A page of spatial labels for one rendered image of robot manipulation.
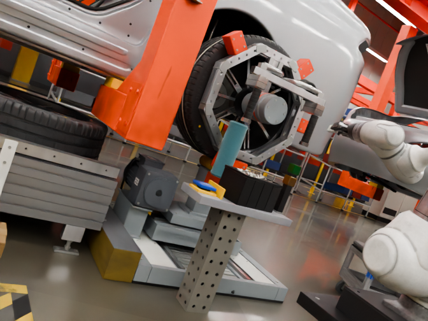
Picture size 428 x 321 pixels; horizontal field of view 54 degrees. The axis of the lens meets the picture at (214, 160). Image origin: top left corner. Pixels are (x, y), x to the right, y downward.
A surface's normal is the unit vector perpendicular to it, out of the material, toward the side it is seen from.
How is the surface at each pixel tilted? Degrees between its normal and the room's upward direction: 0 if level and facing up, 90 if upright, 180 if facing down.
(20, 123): 90
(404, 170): 134
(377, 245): 94
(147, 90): 90
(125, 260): 90
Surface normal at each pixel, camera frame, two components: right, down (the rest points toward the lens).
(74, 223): 0.44, 0.25
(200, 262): -0.82, -0.27
